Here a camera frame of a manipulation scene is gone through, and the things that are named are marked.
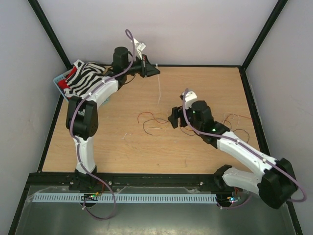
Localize blue plastic basket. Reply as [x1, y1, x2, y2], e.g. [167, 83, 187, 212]
[54, 73, 118, 107]

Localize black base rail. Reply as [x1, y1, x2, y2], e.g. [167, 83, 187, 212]
[68, 174, 244, 192]

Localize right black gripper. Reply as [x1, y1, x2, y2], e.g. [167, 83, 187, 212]
[167, 105, 202, 132]

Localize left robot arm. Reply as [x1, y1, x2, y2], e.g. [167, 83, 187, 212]
[66, 45, 160, 190]

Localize green circuit board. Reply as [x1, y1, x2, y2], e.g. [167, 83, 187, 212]
[227, 195, 241, 204]
[81, 193, 101, 201]

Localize white wire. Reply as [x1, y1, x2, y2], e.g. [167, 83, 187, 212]
[148, 110, 240, 130]

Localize zebra striped cloth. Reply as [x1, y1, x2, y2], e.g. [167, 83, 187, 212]
[63, 60, 106, 99]

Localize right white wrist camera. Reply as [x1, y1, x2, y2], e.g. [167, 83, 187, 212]
[180, 91, 198, 109]

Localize black aluminium frame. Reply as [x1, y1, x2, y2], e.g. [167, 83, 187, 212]
[4, 0, 304, 235]

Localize right green circuit board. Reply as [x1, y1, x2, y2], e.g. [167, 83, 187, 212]
[227, 195, 241, 204]

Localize light blue slotted cable duct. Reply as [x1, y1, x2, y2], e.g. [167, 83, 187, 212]
[32, 193, 217, 204]

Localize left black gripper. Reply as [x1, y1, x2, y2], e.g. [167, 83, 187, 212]
[124, 54, 160, 78]

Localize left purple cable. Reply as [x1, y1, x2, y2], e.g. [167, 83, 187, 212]
[69, 29, 136, 221]

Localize white zip tie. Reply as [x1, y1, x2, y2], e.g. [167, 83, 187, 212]
[156, 63, 161, 106]

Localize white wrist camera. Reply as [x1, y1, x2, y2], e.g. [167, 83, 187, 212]
[134, 38, 146, 60]
[180, 91, 198, 109]

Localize left green circuit board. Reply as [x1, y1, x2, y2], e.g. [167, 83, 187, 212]
[81, 193, 101, 201]

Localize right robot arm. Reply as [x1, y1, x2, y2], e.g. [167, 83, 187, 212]
[168, 100, 299, 209]

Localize red cloth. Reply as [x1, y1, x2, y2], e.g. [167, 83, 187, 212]
[57, 67, 77, 91]

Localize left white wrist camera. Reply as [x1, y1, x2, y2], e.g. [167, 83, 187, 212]
[134, 38, 146, 60]

